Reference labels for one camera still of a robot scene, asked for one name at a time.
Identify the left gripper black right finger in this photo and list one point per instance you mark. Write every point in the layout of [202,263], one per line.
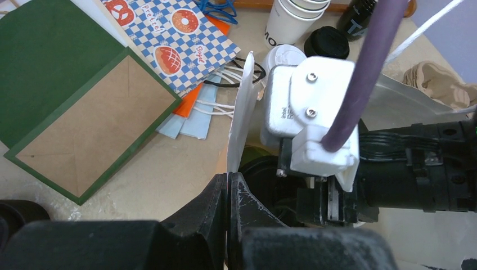
[256,239]

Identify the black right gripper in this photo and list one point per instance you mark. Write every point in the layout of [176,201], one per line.
[324,203]

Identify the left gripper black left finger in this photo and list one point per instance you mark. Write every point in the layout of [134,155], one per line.
[191,238]

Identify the green paper coffee cup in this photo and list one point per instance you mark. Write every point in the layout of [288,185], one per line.
[251,153]

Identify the single black cup lid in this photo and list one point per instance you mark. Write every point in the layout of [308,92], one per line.
[277,194]

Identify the brown kraft paper bag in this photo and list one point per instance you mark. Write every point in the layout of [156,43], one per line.
[244,107]

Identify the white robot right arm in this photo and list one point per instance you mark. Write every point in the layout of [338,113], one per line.
[429,167]

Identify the white cup lid stack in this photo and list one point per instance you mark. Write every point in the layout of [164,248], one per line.
[282,55]

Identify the small black lid stack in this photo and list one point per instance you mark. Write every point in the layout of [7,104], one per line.
[17,213]

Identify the green paper bag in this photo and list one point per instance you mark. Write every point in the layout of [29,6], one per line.
[75,102]

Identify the black cup with white cup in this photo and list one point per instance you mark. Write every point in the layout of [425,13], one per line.
[354,21]

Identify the white paper cup stack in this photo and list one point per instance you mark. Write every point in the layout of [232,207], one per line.
[289,20]

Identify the wooden shelf rack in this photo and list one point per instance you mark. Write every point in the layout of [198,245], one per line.
[334,7]

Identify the blue checkered paper bag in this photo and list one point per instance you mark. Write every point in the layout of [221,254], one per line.
[180,44]

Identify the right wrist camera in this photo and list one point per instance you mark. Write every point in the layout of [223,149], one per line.
[301,103]

